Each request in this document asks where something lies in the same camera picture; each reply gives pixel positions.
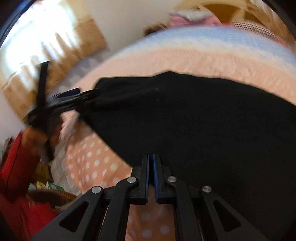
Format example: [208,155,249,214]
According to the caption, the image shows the black pants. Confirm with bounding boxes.
[77,72,295,240]

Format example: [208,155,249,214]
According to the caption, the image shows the red sleeve forearm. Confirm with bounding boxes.
[1,133,59,240]

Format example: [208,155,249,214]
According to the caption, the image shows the person's left hand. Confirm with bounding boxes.
[22,117,63,156]

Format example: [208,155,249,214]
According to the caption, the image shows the gold curtain on side window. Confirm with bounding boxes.
[1,1,107,120]

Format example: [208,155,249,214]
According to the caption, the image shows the brown patterned bag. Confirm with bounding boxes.
[144,23,167,36]

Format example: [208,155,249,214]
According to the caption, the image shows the grey patterned pillow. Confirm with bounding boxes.
[169,9,214,21]

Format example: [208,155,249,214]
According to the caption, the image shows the pink folded blanket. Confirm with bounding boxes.
[168,15,233,28]

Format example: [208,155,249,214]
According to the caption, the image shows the pink and blue dotted bedspread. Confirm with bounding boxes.
[59,26,296,241]

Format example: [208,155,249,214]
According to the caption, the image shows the cream and brown wooden headboard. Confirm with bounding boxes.
[175,1,281,25]

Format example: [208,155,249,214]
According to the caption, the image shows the striped pillow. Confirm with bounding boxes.
[232,21,287,47]

